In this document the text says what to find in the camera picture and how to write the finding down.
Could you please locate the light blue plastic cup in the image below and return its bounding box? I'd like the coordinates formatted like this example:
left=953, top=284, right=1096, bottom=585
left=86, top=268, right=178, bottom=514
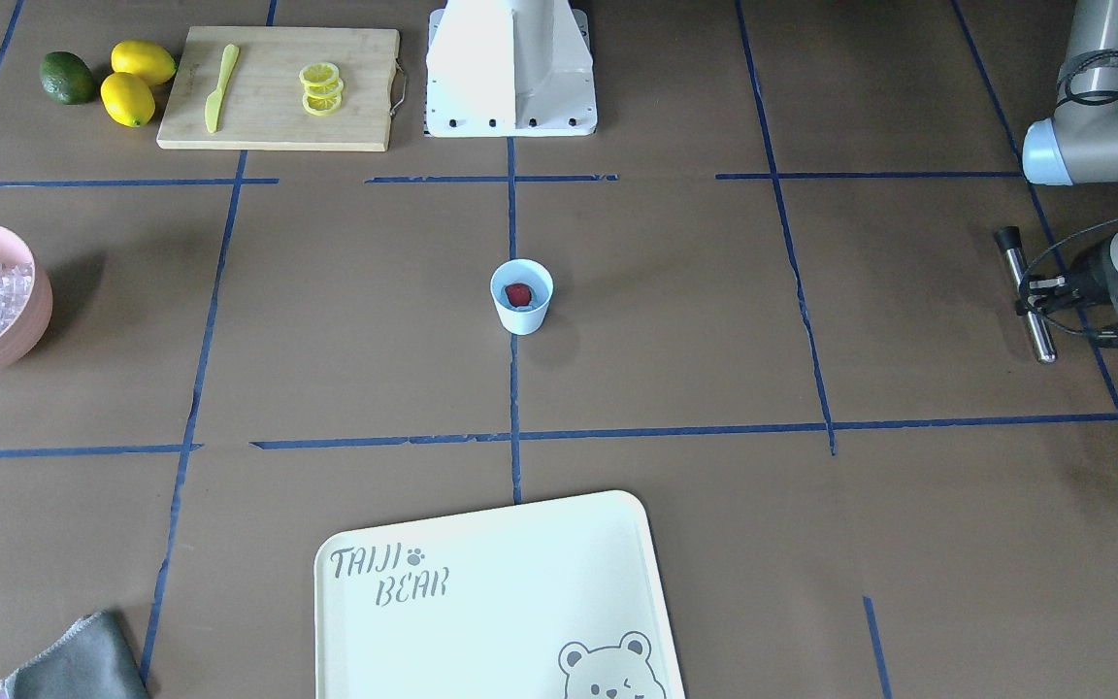
left=489, top=258, right=555, bottom=336

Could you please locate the red strawberry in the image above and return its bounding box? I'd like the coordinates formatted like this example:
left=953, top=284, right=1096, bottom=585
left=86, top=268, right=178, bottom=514
left=503, top=283, right=534, bottom=311

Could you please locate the green lime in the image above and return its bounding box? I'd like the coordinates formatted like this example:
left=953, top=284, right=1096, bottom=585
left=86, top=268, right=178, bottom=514
left=39, top=51, right=97, bottom=106

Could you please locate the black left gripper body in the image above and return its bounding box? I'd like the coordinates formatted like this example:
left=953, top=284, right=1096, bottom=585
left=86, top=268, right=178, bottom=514
left=1064, top=248, right=1118, bottom=319

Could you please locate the steel muddler black tip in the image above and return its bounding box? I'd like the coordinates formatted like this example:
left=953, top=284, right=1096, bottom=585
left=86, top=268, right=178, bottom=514
left=993, top=226, right=1059, bottom=363

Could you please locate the lemon slices stack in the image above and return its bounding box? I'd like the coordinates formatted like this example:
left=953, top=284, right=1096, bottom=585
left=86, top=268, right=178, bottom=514
left=299, top=62, right=345, bottom=117

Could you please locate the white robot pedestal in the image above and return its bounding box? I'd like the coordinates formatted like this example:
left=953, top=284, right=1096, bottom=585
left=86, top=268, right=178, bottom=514
left=423, top=1, right=599, bottom=139

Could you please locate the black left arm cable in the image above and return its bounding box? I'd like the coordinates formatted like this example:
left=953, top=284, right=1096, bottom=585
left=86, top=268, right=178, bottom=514
left=1018, top=50, right=1118, bottom=341

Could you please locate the cream bear tray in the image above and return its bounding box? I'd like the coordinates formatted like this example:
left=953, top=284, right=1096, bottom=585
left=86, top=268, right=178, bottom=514
left=313, top=490, right=686, bottom=698

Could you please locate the grey folded cloth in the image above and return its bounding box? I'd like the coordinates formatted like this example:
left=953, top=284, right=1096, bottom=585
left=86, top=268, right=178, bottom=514
left=0, top=610, right=148, bottom=698

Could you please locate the yellow knife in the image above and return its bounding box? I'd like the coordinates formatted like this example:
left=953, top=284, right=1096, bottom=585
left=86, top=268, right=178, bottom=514
left=203, top=44, right=240, bottom=134

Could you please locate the wooden cutting board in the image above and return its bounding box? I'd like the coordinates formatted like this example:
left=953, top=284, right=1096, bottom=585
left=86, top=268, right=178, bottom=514
left=157, top=26, right=401, bottom=153

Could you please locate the yellow lemon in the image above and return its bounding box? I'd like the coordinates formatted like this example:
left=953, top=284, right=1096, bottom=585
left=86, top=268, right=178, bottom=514
left=111, top=40, right=178, bottom=87
left=100, top=72, right=157, bottom=127

